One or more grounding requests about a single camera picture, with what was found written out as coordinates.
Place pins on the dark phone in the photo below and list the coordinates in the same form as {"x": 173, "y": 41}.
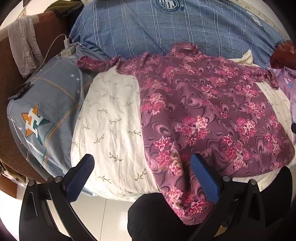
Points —
{"x": 20, "y": 90}

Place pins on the dark red bag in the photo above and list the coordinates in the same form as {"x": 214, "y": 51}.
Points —
{"x": 284, "y": 53}

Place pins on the white leaf-print quilt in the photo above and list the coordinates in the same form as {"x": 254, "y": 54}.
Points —
{"x": 111, "y": 120}

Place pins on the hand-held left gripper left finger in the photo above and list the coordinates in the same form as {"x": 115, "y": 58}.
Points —
{"x": 81, "y": 178}

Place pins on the blue star-logo pillow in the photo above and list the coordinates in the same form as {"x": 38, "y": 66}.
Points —
{"x": 53, "y": 97}

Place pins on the white charger plug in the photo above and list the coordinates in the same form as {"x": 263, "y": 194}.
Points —
{"x": 69, "y": 48}

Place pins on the purple flower-print bedsheet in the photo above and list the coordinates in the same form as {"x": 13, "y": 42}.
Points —
{"x": 286, "y": 81}

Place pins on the blue plaid quilt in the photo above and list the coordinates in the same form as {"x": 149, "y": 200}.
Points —
{"x": 150, "y": 27}

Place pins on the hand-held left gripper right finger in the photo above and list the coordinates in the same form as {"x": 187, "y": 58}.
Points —
{"x": 205, "y": 183}

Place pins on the grey cloth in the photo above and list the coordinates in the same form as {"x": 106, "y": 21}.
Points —
{"x": 23, "y": 46}

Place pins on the purple floral shirt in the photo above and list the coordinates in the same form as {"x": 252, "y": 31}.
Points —
{"x": 196, "y": 104}

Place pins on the person's leg in black pants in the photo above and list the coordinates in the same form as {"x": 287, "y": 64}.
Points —
{"x": 150, "y": 215}

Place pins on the brown wooden headboard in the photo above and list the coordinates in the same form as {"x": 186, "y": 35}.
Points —
{"x": 7, "y": 69}

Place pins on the olive green cloth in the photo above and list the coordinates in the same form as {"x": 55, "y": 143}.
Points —
{"x": 67, "y": 7}

